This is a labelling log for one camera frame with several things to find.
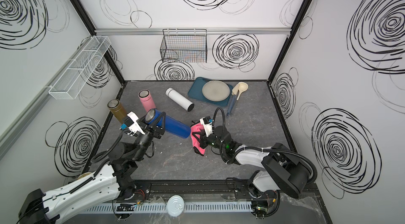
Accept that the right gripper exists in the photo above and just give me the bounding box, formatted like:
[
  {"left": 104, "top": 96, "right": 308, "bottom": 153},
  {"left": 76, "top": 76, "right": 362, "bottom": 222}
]
[{"left": 192, "top": 130, "right": 226, "bottom": 153}]

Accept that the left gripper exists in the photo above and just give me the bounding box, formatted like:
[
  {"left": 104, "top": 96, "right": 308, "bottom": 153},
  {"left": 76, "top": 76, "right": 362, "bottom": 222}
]
[{"left": 132, "top": 109, "right": 163, "bottom": 163}]

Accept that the pink cloth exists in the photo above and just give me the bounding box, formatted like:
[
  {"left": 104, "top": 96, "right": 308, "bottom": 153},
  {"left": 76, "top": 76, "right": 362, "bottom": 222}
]
[{"left": 190, "top": 123, "right": 205, "bottom": 156}]

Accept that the blue thermos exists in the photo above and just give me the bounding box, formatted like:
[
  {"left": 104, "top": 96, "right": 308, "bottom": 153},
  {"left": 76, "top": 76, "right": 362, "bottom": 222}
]
[{"left": 144, "top": 109, "right": 191, "bottom": 139}]

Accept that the pink thermos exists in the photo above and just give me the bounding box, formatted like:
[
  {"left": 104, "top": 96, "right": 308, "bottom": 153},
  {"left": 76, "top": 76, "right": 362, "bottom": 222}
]
[{"left": 138, "top": 90, "right": 156, "bottom": 112}]

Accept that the white thermos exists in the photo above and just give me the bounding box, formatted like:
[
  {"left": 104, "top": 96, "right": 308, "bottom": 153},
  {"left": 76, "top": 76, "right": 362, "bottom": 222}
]
[{"left": 165, "top": 88, "right": 195, "bottom": 112}]

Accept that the gold thermos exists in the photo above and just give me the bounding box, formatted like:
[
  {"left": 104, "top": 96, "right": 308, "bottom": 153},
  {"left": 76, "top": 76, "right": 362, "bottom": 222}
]
[{"left": 107, "top": 99, "right": 127, "bottom": 124}]

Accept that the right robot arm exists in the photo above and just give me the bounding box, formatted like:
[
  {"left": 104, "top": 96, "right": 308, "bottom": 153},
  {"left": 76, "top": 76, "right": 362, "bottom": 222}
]
[{"left": 190, "top": 124, "right": 317, "bottom": 198}]

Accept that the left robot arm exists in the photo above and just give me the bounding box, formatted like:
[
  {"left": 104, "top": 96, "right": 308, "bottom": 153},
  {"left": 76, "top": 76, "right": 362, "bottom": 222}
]
[{"left": 18, "top": 110, "right": 166, "bottom": 224}]

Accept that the teal tray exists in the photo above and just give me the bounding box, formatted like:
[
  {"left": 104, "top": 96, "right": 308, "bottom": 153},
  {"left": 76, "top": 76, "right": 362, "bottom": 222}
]
[{"left": 188, "top": 77, "right": 233, "bottom": 107}]

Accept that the grey round plate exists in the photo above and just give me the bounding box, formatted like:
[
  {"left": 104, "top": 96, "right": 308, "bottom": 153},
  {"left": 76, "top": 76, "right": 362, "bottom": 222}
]
[{"left": 201, "top": 81, "right": 231, "bottom": 102}]

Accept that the beige ladle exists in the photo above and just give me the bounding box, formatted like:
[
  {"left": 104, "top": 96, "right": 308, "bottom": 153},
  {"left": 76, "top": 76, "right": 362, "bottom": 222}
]
[{"left": 236, "top": 82, "right": 248, "bottom": 100}]

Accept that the white round can lid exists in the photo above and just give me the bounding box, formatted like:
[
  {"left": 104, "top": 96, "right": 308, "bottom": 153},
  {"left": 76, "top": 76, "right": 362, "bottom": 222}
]
[{"left": 166, "top": 195, "right": 185, "bottom": 217}]

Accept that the red gold round tin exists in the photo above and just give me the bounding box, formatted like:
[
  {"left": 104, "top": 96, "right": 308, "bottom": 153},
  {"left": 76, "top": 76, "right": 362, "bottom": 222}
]
[{"left": 77, "top": 172, "right": 92, "bottom": 180}]

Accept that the white mesh shelf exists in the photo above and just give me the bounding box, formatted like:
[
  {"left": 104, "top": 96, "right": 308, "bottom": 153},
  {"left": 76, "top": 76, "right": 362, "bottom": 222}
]
[{"left": 49, "top": 36, "right": 111, "bottom": 100}]

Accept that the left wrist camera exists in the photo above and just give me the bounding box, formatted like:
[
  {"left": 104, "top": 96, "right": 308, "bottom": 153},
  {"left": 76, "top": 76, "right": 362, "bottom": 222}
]
[{"left": 120, "top": 112, "right": 145, "bottom": 136}]

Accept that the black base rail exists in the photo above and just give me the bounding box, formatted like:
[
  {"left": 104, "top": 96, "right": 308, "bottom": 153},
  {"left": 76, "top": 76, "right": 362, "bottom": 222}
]
[{"left": 107, "top": 178, "right": 279, "bottom": 202}]

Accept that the blue handled utensil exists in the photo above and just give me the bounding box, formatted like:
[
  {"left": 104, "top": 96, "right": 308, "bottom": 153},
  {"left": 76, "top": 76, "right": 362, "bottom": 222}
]
[{"left": 226, "top": 83, "right": 239, "bottom": 116}]

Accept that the white slotted cable duct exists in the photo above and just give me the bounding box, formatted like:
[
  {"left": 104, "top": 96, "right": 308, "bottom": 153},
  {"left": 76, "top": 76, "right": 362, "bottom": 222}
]
[{"left": 82, "top": 201, "right": 252, "bottom": 215}]

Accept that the black wire basket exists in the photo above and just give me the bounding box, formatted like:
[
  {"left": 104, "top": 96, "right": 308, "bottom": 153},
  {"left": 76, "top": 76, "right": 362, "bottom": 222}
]
[{"left": 159, "top": 28, "right": 208, "bottom": 63}]

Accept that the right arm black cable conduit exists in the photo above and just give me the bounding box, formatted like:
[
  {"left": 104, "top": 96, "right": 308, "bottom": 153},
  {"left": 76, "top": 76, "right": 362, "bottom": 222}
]
[{"left": 211, "top": 106, "right": 318, "bottom": 184}]

